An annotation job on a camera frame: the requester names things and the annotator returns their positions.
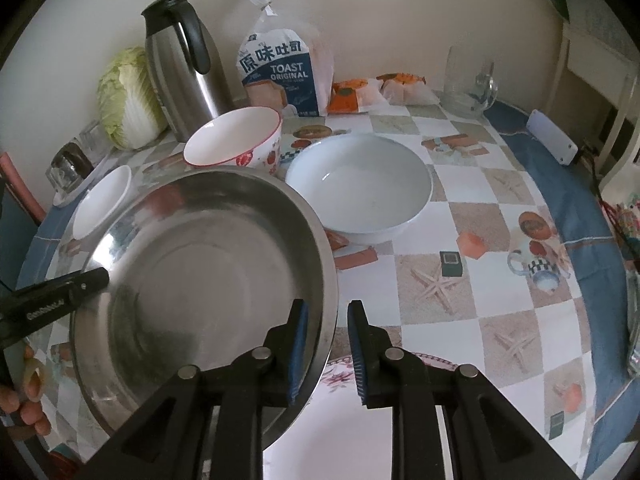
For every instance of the red-rimmed printed bowl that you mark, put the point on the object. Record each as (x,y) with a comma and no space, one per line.
(230,135)

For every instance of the clear drinking glass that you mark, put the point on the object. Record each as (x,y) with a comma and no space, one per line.
(95,137)

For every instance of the napa cabbage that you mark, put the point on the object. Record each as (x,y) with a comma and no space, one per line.
(130,100)

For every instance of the pink floral plate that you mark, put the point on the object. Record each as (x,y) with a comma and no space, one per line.
(340,440)

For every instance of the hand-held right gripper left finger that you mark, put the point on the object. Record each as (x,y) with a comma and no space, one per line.
(299,345)

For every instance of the dark-tinted drinking glass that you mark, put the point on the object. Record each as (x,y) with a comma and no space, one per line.
(67,167)

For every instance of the white power adapter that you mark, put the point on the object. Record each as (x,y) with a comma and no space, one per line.
(552,137)

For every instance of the clear glass mug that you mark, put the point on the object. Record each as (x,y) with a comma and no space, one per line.
(465,85)

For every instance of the white chair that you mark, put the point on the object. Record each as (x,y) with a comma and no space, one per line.
(595,60)

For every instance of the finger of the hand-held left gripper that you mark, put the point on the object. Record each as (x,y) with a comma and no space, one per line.
(85,282)

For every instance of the small white bowl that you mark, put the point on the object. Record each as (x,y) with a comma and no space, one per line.
(100,200)

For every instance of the person's left hand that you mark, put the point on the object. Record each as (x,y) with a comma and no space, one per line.
(35,400)

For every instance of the large white bowl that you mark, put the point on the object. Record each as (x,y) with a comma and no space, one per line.
(360,185)

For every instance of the bagged toast bread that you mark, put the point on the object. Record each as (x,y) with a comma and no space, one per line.
(280,75)

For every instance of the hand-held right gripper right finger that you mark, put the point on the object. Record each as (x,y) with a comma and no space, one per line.
(356,350)

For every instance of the pink and grey chair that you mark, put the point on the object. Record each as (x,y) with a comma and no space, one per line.
(20,185)

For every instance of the stainless steel bowl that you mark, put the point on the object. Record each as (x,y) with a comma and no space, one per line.
(200,260)

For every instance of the orange snack packet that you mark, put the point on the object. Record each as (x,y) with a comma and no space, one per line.
(405,87)
(347,97)

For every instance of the stainless steel thermos jug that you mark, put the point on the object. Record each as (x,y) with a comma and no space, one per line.
(180,75)

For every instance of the checkered printed tablecloth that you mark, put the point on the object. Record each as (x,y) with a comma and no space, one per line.
(500,200)

